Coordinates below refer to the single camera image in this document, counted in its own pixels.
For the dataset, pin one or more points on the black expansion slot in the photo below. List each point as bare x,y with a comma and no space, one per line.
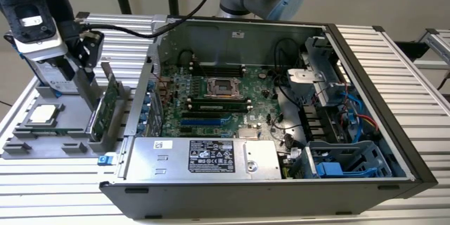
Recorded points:
203,115

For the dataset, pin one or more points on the aluminium slat side table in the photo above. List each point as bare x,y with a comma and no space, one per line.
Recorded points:
434,48

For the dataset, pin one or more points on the green RAM stick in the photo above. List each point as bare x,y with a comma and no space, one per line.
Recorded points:
211,107
52,131

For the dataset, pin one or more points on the hard disk in blue carrier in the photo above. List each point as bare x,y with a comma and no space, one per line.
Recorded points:
59,84

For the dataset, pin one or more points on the open grey PC case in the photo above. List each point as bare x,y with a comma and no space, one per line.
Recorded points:
246,198

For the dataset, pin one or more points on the metal drive cage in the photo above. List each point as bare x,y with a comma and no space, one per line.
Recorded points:
317,77

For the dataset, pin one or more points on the black RAM slot bank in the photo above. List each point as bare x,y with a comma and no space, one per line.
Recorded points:
218,100
222,70

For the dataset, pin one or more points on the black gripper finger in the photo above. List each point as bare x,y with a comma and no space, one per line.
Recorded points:
90,51
64,69

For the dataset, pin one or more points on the blue expansion slot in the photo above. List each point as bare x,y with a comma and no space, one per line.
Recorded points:
203,122

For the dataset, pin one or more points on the grey parts rack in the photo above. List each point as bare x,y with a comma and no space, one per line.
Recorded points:
74,115

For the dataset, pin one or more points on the silver chipset heatsink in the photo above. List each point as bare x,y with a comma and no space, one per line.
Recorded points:
249,134

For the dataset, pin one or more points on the blue plastic bay clip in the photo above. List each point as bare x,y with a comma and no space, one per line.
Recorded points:
330,170

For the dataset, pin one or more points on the CPU socket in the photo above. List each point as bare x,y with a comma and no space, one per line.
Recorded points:
223,86

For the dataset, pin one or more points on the silver CPU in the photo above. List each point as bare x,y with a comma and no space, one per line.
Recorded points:
42,114

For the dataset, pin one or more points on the green motherboard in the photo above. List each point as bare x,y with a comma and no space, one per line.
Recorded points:
259,96

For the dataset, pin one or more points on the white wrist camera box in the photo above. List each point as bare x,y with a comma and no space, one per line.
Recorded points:
42,48

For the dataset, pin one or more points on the silver power supply unit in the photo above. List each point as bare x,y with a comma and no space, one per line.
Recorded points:
175,161

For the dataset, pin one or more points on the green and black GPU card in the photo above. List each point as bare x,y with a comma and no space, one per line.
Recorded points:
106,109

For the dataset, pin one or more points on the blue case latch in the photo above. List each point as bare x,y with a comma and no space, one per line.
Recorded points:
104,160

